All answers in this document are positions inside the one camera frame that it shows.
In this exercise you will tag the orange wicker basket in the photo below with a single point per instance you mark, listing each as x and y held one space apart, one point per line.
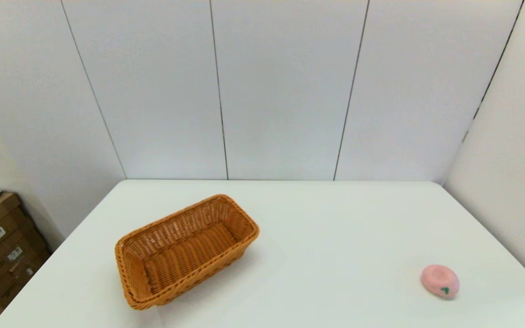
185 255

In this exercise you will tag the pink toy peach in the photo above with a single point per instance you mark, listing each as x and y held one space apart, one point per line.
438 279

